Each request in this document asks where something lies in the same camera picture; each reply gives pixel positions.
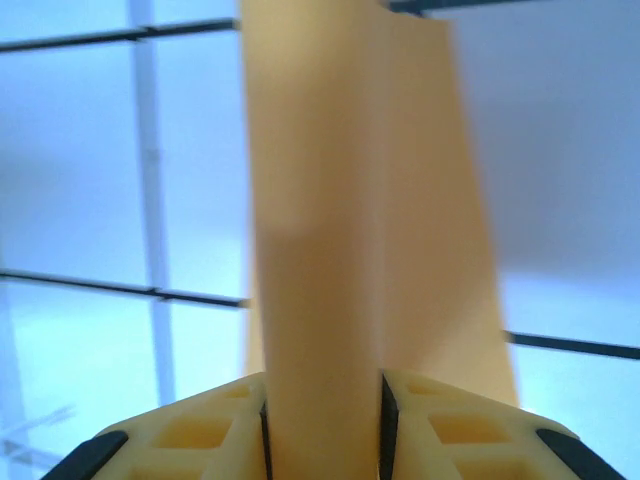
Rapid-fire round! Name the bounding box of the right gripper cream right finger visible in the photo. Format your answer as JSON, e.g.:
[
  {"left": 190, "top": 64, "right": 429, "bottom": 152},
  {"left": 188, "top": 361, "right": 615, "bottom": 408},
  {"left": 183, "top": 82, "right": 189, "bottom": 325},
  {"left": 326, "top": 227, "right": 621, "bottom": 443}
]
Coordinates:
[{"left": 377, "top": 368, "right": 626, "bottom": 480}]

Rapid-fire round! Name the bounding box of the right gripper cream left finger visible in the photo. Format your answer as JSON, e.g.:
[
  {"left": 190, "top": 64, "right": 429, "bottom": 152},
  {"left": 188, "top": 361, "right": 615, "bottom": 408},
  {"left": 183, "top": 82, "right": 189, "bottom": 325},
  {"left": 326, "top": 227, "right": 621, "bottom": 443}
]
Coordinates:
[{"left": 47, "top": 372, "right": 274, "bottom": 480}]

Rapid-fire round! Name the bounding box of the orange paper sheet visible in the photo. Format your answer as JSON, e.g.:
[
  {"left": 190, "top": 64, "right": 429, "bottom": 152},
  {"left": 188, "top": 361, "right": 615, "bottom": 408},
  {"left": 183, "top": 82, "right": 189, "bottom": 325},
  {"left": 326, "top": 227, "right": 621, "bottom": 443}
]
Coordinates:
[{"left": 239, "top": 0, "right": 524, "bottom": 480}]

